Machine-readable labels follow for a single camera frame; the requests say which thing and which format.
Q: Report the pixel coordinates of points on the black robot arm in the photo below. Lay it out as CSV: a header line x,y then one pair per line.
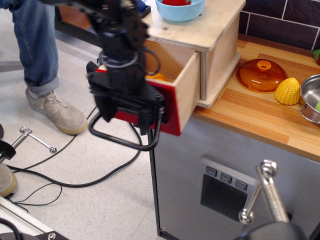
x,y
117,24

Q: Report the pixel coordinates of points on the light blue bowl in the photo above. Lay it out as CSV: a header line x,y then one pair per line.
x,y
180,13

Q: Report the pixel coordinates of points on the grey metal cabinet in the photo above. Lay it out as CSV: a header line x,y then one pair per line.
x,y
203,178

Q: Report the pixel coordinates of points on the green toy at edge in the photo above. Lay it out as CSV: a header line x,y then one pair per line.
x,y
316,54

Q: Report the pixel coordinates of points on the dark wooden table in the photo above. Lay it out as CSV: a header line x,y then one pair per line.
x,y
75,23

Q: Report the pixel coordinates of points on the stainless steel pot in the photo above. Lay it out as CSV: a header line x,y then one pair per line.
x,y
310,93

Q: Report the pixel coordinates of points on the light wooden box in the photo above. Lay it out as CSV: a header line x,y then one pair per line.
x,y
214,34

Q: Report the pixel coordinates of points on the amber glass pot lid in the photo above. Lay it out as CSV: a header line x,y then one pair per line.
x,y
261,75

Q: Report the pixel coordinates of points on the blue black bar clamp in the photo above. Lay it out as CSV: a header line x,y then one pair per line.
x,y
143,9

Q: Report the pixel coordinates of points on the aluminium frame rail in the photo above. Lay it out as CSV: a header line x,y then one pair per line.
x,y
14,220

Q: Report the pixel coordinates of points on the yellow toy corn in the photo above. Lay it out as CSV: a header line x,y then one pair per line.
x,y
288,92

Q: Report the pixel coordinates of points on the red toy pepper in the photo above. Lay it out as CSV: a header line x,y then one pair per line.
x,y
177,3

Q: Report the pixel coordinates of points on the blue jeans leg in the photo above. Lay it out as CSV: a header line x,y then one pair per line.
x,y
34,28

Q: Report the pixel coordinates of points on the orange toy fruit in drawer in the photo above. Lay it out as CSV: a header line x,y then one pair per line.
x,y
158,76

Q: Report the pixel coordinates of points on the near silver screw clamp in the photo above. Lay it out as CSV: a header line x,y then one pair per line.
x,y
280,228

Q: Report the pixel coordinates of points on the silver screw clamp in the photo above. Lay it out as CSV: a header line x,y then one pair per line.
x,y
280,228
8,151

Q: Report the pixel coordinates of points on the left silver screw clamp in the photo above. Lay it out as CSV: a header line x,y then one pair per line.
x,y
8,151

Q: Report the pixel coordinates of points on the beige suede shoe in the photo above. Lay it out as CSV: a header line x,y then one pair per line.
x,y
66,117

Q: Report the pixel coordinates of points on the black metal drawer handle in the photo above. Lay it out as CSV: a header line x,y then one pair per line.
x,y
129,144

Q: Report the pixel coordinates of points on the red-fronted wooden drawer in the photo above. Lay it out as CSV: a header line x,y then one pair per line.
x,y
181,66

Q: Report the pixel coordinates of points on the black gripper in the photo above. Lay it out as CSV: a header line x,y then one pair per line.
x,y
121,84

